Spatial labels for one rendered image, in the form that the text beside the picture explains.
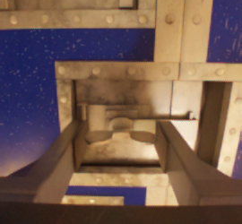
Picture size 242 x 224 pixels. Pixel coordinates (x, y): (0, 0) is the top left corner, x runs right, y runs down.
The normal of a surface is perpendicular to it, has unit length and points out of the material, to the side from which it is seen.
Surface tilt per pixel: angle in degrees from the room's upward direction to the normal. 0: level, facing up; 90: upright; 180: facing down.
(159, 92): 90
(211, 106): 90
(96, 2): 90
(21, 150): 90
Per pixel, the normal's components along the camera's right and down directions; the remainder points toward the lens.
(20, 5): -0.01, 0.25
